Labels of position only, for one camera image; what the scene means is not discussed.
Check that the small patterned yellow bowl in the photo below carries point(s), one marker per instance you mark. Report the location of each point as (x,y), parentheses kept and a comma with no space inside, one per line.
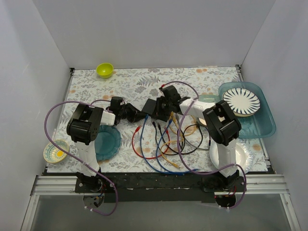
(54,155)

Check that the black network switch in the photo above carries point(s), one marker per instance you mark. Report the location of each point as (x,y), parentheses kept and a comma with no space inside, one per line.
(149,107)

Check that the white paper plate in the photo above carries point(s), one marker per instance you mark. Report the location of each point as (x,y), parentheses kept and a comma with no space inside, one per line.
(244,156)

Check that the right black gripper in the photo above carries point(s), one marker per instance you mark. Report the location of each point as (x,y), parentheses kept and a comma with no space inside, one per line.
(156,109)

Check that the teal plastic tray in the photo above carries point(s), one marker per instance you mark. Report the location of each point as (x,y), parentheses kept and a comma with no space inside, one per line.
(259,125)

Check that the floral table mat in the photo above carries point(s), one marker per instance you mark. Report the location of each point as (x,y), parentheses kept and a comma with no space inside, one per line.
(135,86)

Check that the aluminium frame rail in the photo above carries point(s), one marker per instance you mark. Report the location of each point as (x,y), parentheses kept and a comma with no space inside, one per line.
(65,185)

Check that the beige square dish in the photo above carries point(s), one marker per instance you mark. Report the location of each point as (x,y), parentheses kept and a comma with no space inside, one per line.
(202,121)

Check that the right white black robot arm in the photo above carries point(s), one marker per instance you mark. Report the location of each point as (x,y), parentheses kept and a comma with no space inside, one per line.
(222,125)

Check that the black mounting base plate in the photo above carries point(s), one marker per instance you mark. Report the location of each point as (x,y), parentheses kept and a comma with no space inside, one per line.
(155,187)

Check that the teal scalloped plate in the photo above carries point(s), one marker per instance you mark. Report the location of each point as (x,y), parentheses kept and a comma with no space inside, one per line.
(107,142)

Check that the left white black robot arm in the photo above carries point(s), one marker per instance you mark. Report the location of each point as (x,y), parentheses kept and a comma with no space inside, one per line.
(83,128)

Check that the light green plate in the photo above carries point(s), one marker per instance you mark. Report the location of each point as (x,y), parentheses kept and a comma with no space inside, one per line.
(208,98)

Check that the lime green bowl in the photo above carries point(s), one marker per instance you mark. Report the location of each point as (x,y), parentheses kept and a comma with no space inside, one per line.
(105,70)

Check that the blue striped white plate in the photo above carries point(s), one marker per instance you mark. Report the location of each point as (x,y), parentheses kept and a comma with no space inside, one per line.
(243,102)

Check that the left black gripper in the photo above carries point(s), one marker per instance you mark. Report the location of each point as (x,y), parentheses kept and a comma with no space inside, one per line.
(132,112)

